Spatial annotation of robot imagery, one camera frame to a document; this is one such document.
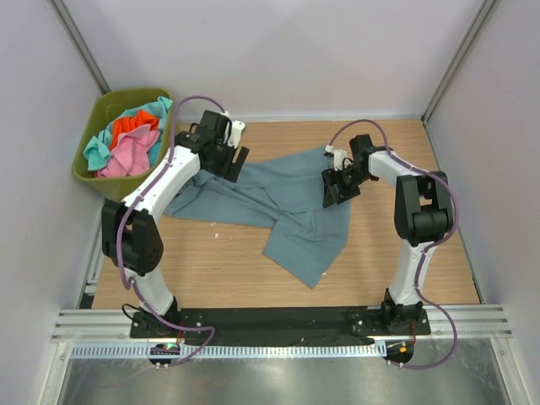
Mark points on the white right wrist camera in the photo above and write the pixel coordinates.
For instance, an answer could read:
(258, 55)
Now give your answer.
(338, 156)

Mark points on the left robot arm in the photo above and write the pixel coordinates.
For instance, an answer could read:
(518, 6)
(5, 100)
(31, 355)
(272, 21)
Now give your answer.
(130, 234)

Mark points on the orange t shirt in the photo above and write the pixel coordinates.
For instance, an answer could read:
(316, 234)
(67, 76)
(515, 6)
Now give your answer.
(128, 123)

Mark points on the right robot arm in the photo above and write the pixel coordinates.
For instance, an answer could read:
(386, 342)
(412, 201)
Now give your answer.
(423, 217)

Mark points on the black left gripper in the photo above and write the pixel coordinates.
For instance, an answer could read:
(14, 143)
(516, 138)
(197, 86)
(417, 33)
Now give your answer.
(229, 170)

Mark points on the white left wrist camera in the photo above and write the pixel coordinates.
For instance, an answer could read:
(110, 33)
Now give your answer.
(235, 130)

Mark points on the teal t shirt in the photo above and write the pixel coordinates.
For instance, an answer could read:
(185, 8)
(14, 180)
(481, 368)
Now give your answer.
(97, 152)

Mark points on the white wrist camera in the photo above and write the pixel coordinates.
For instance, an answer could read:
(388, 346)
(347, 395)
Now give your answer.
(338, 156)
(235, 130)

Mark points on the white slotted cable duct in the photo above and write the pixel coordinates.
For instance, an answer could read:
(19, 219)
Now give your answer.
(155, 351)

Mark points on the blue-grey t shirt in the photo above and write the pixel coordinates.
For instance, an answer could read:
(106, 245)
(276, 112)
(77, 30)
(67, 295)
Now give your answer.
(284, 195)

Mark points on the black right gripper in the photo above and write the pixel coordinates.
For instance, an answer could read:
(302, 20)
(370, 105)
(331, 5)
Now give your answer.
(331, 178)

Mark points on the pink t shirt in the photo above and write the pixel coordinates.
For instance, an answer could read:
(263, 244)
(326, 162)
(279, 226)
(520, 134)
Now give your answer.
(131, 156)

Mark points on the green plastic bin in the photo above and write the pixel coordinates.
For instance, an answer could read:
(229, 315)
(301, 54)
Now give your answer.
(105, 110)

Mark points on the aluminium frame rail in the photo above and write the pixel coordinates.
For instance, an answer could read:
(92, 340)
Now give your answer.
(472, 321)

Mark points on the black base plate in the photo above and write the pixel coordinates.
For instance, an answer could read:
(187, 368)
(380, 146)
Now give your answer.
(297, 326)

